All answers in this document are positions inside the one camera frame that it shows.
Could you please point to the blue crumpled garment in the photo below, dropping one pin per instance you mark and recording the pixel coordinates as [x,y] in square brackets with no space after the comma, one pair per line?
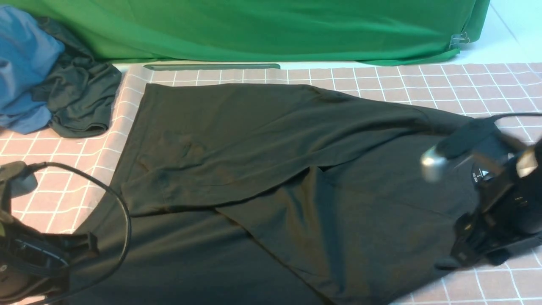
[27,55]

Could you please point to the metal binder clip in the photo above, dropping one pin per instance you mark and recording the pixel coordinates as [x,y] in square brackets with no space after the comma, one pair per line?
[457,40]

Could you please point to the dark gray long-sleeve shirt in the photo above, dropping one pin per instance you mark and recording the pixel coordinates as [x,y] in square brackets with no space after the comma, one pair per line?
[264,194]

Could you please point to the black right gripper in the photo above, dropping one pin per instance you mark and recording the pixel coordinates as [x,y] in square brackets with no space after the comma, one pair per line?
[508,212]

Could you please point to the green backdrop cloth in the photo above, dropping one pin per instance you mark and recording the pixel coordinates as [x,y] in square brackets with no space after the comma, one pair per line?
[378,32]

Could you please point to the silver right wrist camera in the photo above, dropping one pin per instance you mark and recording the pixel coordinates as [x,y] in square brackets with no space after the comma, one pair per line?
[464,142]

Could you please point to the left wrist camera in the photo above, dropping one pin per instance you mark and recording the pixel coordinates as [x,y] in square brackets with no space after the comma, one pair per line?
[16,179]

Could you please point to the dark crumpled garment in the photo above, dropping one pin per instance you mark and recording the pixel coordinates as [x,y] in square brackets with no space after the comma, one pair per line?
[79,90]

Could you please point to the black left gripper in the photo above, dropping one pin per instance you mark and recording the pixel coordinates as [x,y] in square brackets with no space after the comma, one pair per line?
[35,264]

